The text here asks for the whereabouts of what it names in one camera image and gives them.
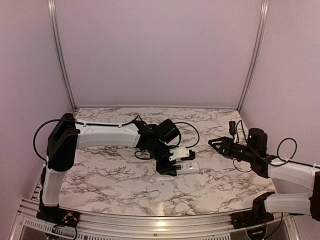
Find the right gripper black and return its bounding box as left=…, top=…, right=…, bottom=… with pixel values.
left=208, top=136, right=257, bottom=163

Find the white remote control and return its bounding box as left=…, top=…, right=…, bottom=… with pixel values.
left=174, top=161, right=200, bottom=175

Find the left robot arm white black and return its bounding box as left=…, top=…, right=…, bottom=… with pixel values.
left=40, top=113, right=180, bottom=223

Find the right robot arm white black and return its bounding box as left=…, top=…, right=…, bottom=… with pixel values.
left=208, top=128, right=320, bottom=228

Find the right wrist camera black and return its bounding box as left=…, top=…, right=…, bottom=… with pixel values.
left=229, top=121, right=238, bottom=140

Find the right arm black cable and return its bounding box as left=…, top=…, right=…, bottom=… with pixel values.
left=231, top=119, right=320, bottom=173

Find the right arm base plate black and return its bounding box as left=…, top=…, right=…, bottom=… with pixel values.
left=230, top=209, right=275, bottom=229

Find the right aluminium frame post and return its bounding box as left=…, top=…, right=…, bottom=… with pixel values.
left=237, top=0, right=270, bottom=113

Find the aluminium frame post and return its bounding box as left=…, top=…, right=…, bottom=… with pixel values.
left=47, top=0, right=77, bottom=112
left=237, top=0, right=270, bottom=113

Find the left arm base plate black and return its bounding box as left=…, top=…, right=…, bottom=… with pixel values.
left=36, top=203, right=80, bottom=228

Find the front aluminium rail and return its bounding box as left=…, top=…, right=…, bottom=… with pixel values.
left=9, top=198, right=301, bottom=240

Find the left aluminium frame post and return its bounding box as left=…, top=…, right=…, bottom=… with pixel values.
left=47, top=0, right=77, bottom=112

